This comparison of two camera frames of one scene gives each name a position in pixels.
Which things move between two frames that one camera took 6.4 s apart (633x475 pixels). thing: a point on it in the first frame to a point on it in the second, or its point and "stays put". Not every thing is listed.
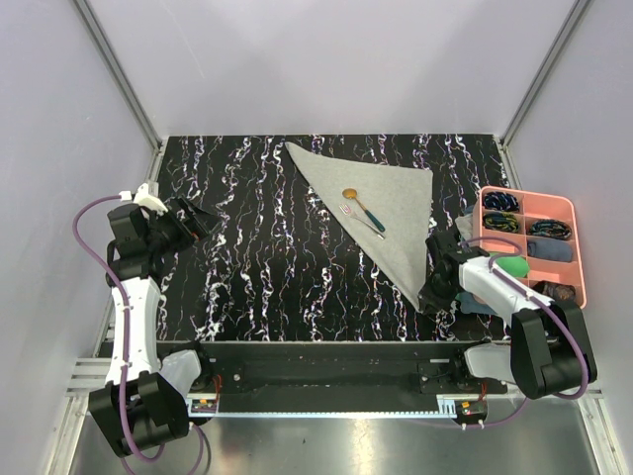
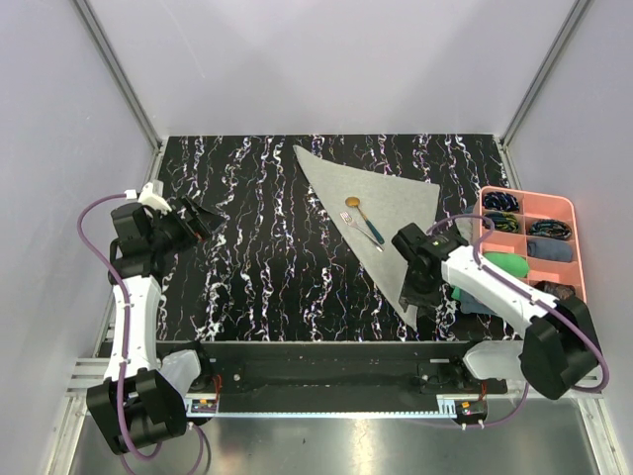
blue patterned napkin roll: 500,201 stays put
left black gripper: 198,225 stays put
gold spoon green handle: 351,193 to 354,201
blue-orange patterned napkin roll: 554,229 stays put
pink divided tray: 539,227 stays put
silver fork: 346,211 to 348,219
